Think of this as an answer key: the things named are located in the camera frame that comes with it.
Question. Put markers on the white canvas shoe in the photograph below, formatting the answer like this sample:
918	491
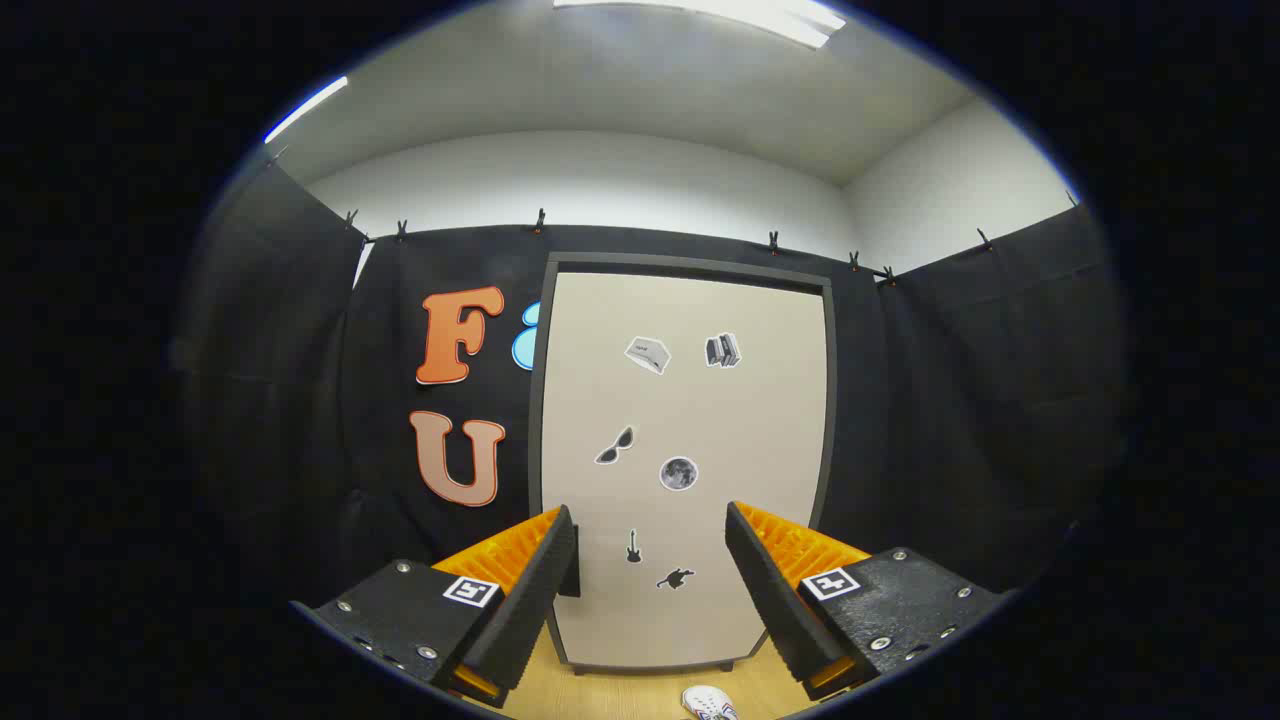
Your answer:
708	702

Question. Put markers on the long ceiling light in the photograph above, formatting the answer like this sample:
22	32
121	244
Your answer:
305	108
760	18

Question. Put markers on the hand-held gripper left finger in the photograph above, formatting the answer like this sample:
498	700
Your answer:
530	600

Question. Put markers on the black backdrop cloth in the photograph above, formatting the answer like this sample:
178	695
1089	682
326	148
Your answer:
950	400

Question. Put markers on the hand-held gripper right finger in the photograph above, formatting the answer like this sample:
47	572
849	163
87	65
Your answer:
775	600

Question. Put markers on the row of black clips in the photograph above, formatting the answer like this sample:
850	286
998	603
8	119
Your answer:
540	222

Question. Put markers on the grey shoe cabinet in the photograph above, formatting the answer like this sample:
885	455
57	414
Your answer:
690	262

